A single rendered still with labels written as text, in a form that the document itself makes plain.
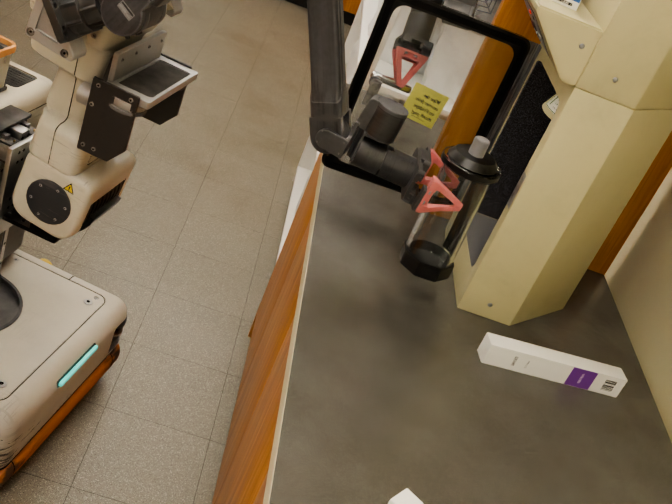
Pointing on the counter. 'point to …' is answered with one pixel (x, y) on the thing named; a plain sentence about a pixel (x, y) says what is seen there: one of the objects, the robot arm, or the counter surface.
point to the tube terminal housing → (578, 168)
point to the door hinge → (514, 93)
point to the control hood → (567, 36)
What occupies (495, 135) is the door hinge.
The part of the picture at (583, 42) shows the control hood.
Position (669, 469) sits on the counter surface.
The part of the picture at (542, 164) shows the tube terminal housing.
